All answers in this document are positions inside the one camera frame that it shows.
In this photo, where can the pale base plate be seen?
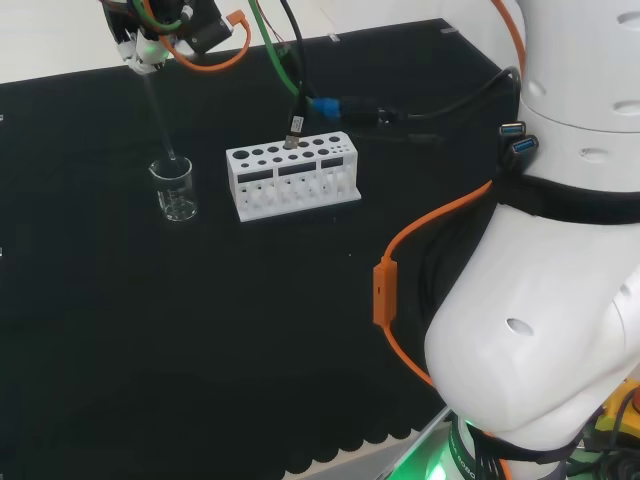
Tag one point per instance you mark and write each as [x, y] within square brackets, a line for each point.
[415, 450]

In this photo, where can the white test tube rack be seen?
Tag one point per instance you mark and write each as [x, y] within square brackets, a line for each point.
[280, 175]

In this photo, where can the black bench cloth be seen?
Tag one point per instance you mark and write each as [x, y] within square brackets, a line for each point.
[150, 325]

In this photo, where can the black USB hub blue ports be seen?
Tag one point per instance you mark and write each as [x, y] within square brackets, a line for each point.
[520, 145]

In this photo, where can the clear glass rod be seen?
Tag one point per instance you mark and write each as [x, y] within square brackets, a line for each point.
[160, 120]

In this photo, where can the clear glass beaker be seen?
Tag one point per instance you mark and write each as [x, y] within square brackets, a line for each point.
[175, 192]

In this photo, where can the yellow stop button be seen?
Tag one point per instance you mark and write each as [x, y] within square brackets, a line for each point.
[620, 410]

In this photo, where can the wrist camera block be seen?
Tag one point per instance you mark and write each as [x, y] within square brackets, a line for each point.
[210, 27]

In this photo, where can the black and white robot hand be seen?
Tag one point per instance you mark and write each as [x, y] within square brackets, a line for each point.
[147, 40]

